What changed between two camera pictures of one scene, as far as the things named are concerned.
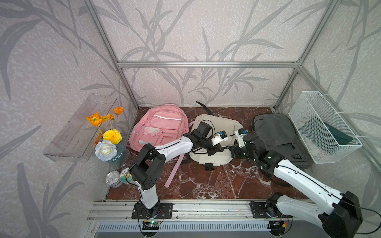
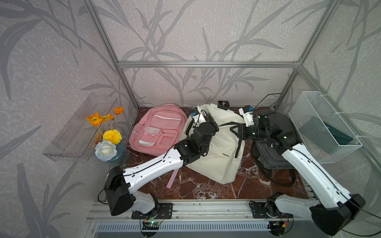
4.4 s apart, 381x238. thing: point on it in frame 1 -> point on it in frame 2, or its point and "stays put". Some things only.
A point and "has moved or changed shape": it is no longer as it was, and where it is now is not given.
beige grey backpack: x=218 y=123 has moved or changed shape
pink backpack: x=159 y=125 stays put
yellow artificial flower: x=113 y=135 stays put
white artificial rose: x=105 y=150 stays put
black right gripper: x=234 y=151 -> x=244 y=127
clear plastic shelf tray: x=77 y=139 stays put
